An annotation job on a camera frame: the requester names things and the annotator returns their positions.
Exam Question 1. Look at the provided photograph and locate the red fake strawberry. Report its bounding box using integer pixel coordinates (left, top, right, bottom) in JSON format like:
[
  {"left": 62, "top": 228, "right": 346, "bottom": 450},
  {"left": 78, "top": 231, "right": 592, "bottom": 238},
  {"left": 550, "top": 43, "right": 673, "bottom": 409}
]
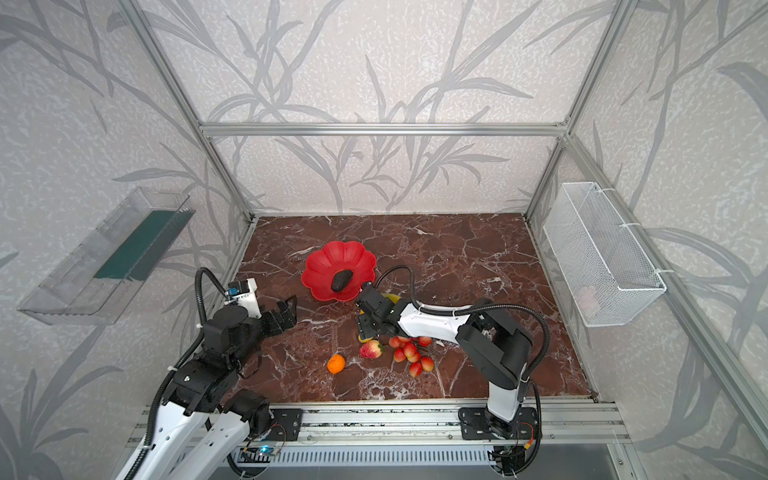
[{"left": 359, "top": 340, "right": 382, "bottom": 359}]

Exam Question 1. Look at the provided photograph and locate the red fake grape bunch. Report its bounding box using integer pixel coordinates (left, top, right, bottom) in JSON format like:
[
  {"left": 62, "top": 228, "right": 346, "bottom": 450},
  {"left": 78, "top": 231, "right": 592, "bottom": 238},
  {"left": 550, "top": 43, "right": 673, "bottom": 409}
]
[{"left": 388, "top": 336, "right": 435, "bottom": 378}]

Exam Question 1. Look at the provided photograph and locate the dark fake avocado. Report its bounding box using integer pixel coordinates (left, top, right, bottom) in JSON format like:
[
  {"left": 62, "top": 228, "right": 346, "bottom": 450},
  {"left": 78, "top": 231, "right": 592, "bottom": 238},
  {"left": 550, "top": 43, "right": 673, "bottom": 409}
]
[{"left": 331, "top": 269, "right": 354, "bottom": 293}]

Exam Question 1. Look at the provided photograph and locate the orange fake tangerine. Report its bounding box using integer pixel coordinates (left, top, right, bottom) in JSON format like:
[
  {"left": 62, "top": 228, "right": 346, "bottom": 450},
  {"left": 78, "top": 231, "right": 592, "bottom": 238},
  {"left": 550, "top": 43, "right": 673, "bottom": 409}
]
[{"left": 326, "top": 354, "right": 346, "bottom": 375}]

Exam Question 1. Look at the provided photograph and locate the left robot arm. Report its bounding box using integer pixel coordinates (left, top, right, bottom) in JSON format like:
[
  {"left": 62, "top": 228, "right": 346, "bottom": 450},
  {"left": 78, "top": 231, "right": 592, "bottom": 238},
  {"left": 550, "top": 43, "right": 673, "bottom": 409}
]
[{"left": 117, "top": 296, "right": 297, "bottom": 479}]

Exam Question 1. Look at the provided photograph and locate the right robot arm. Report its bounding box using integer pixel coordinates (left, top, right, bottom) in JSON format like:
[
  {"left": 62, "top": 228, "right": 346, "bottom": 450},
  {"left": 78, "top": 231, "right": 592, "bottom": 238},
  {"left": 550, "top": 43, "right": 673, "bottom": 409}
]
[{"left": 356, "top": 283, "right": 551, "bottom": 428}]

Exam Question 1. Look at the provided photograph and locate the red flower-shaped fruit bowl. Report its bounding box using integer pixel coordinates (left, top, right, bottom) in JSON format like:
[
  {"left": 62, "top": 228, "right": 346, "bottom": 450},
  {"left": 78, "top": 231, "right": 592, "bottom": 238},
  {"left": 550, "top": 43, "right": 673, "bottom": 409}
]
[{"left": 301, "top": 241, "right": 377, "bottom": 302}]

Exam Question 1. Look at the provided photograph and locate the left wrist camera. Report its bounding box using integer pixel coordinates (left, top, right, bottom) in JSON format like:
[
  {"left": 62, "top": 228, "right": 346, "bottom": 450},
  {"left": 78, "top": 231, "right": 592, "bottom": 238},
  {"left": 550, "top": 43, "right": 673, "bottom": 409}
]
[{"left": 225, "top": 278, "right": 261, "bottom": 319}]

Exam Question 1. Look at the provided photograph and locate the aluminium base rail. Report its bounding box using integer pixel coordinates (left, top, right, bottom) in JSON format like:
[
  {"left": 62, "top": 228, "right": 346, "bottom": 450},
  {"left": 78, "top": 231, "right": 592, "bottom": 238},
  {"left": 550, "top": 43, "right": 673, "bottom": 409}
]
[{"left": 122, "top": 398, "right": 631, "bottom": 448}]

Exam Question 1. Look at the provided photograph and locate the clear plastic wall shelf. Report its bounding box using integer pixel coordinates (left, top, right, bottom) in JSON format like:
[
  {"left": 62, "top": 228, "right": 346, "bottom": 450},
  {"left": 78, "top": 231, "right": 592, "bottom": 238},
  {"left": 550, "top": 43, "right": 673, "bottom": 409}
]
[{"left": 18, "top": 187, "right": 195, "bottom": 326}]

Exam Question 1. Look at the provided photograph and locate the white wire mesh basket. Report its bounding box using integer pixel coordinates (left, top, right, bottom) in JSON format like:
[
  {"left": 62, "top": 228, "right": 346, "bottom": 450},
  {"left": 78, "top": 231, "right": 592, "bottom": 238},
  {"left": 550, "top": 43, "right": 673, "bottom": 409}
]
[{"left": 543, "top": 182, "right": 667, "bottom": 328}]

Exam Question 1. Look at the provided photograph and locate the aluminium frame post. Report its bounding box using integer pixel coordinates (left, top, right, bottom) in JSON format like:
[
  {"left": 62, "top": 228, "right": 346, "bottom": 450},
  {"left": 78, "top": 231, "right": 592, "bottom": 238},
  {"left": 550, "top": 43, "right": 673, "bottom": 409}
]
[{"left": 524, "top": 0, "right": 639, "bottom": 223}]

